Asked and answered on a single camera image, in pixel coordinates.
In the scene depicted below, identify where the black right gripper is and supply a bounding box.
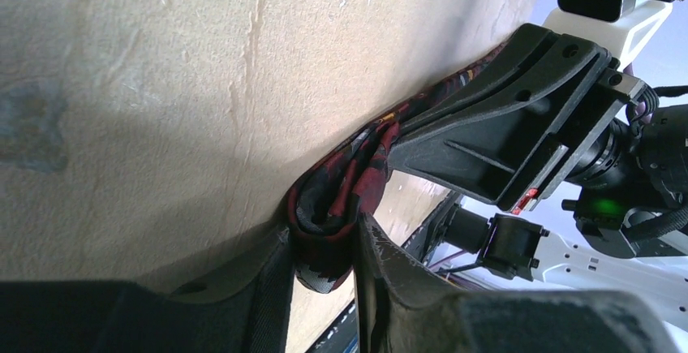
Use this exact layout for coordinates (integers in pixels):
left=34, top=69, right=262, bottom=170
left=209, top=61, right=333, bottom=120
left=389, top=24, right=648, bottom=213

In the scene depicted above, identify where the dark red patterned tie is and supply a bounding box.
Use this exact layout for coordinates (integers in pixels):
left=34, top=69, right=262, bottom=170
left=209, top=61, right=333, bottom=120
left=286, top=43, right=505, bottom=294

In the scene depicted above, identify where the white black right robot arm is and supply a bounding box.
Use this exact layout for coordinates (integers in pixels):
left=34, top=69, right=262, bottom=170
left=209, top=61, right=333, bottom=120
left=389, top=24, right=687, bottom=329

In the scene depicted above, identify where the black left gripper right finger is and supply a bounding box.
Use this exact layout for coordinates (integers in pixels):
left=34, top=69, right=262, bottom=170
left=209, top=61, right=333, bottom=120
left=354, top=215, right=680, bottom=352

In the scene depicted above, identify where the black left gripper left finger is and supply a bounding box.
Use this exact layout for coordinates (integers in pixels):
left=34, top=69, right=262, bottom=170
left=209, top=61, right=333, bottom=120
left=1, top=230, right=293, bottom=352

